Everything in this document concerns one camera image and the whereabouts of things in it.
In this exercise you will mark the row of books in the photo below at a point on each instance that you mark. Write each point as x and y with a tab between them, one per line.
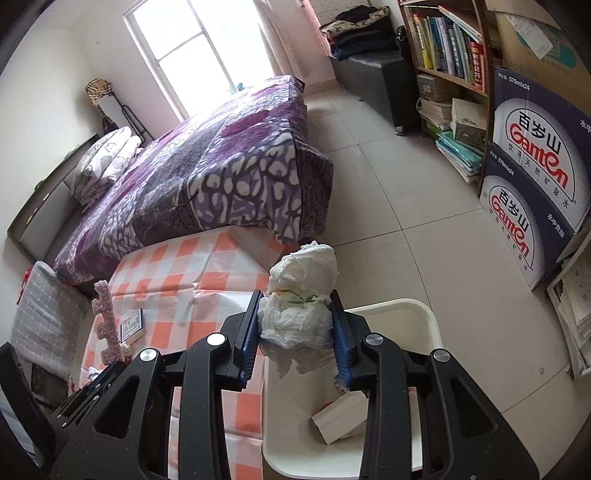
443	46

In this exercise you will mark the white plastic bin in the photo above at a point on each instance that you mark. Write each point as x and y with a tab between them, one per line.
406	323

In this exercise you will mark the dark storage bench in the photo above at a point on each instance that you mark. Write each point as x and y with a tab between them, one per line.
378	78

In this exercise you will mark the white cardboard box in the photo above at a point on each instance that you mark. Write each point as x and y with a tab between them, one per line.
339	415

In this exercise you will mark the grey checked cushion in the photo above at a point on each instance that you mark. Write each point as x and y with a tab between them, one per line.
46	318

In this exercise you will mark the wooden bookshelf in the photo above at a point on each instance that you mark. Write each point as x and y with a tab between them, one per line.
482	27

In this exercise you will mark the white plastic bag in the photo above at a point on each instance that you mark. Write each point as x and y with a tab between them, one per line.
300	272

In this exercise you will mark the pile of books and boxes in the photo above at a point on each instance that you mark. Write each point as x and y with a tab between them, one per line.
457	134

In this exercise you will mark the window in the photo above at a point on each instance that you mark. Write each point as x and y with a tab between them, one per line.
198	50

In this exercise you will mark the folded white patterned quilt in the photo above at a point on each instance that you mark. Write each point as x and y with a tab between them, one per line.
106	161

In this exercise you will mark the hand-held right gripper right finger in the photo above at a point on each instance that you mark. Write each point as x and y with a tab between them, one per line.
341	341

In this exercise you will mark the dark wooden bed headboard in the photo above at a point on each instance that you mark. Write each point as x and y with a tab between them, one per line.
41	207

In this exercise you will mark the pink drawer cabinet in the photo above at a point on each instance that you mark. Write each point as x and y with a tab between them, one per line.
323	11

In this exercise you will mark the black bag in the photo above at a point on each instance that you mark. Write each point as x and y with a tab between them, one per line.
400	39

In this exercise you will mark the red cloth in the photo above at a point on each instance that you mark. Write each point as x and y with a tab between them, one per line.
23	286

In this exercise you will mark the pile of folded clothes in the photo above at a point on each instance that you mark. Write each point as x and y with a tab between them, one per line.
360	32

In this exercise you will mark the brown cardboard box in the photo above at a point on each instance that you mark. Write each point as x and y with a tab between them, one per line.
554	37

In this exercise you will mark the orange white checked tablecloth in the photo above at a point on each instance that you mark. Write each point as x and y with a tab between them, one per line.
184	267

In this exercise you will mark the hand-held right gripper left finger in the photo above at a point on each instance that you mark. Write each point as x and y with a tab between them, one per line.
247	337

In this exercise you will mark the black coat rack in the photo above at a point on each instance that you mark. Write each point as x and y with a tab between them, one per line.
99	90

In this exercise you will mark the bed with purple cover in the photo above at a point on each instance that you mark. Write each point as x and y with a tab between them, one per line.
207	175

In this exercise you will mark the stack of white papers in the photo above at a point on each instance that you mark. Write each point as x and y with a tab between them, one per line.
575	318

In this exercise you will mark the white curtain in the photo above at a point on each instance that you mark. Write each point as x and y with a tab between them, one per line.
281	37

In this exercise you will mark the pink foam strip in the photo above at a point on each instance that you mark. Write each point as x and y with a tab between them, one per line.
108	323

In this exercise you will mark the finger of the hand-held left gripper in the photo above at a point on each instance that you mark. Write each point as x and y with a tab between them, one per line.
97	387

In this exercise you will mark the blue water bottle carton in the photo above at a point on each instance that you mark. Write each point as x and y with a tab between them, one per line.
521	230
540	138

